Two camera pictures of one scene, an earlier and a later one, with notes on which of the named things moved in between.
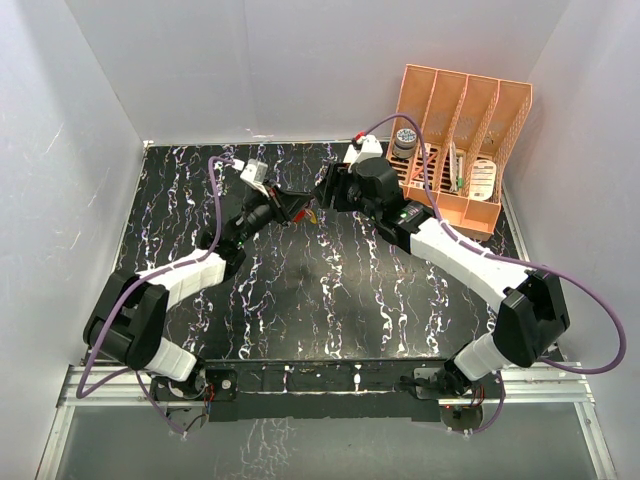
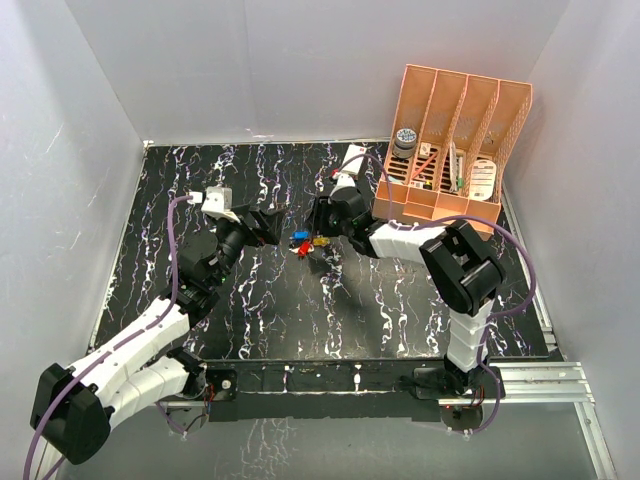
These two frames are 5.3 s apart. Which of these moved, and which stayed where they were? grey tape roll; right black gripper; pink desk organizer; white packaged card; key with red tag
Moved: key with red tag; right black gripper
Stayed: grey tape roll; white packaged card; pink desk organizer
